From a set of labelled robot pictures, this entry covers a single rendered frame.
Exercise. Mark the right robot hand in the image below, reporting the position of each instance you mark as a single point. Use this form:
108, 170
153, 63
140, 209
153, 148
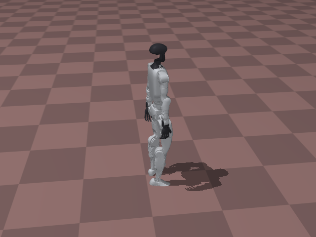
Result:
165, 131

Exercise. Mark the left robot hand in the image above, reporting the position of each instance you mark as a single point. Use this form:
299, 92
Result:
147, 113

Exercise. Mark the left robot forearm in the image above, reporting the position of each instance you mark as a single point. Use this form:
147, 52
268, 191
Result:
148, 98

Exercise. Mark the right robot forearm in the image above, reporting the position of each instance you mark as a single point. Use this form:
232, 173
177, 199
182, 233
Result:
165, 111

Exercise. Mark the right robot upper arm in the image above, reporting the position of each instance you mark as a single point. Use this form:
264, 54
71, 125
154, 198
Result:
163, 79

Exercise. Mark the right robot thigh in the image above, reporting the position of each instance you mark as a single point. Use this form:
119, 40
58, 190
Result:
165, 142

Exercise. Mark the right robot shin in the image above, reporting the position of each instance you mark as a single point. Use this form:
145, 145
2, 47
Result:
159, 164

